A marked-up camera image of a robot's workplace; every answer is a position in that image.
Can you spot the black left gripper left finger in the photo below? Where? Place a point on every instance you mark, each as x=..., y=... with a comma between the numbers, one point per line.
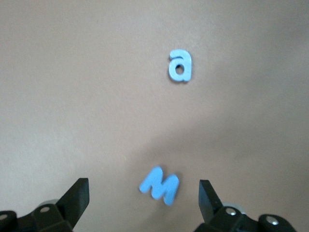
x=72, y=203

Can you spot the blue lowercase letter a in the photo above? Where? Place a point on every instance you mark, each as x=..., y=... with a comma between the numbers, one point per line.
x=186, y=70

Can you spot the blue capital letter W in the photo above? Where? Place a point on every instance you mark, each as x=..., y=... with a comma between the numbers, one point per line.
x=159, y=187

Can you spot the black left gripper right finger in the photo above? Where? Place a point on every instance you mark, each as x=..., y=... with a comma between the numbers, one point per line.
x=210, y=205

